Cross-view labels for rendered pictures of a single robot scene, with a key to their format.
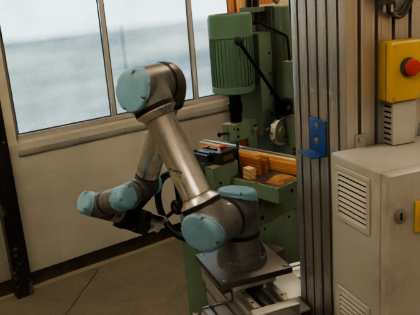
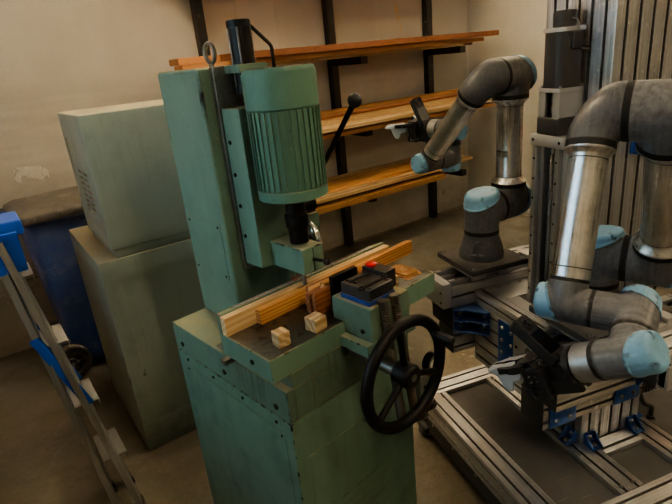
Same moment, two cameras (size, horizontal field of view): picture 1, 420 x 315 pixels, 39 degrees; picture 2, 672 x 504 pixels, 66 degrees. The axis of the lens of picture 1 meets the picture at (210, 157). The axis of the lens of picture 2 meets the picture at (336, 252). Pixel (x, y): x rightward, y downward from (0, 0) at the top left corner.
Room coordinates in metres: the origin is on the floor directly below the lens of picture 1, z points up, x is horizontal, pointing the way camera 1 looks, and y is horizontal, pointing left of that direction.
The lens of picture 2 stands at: (2.23, 1.17, 1.51)
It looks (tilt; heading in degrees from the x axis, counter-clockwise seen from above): 20 degrees down; 271
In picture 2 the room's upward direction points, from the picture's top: 6 degrees counter-clockwise
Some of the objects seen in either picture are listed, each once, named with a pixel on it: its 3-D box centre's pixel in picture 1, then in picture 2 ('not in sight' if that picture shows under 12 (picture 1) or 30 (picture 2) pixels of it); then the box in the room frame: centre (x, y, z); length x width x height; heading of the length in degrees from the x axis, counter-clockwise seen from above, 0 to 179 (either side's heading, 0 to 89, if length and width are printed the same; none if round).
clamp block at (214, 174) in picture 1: (214, 172); (371, 308); (2.19, -0.01, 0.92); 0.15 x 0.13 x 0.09; 43
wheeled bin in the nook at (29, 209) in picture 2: not in sight; (82, 276); (3.75, -1.57, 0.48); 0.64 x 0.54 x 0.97; 37
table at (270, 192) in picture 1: (229, 177); (348, 315); (2.25, -0.07, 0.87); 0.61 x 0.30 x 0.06; 43
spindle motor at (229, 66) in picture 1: (231, 53); (286, 134); (2.36, -0.12, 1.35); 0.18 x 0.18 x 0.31
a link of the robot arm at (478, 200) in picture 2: not in sight; (482, 208); (1.76, -0.54, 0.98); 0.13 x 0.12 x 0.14; 34
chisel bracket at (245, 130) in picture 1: (240, 131); (297, 256); (2.37, -0.13, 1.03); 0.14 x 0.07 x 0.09; 133
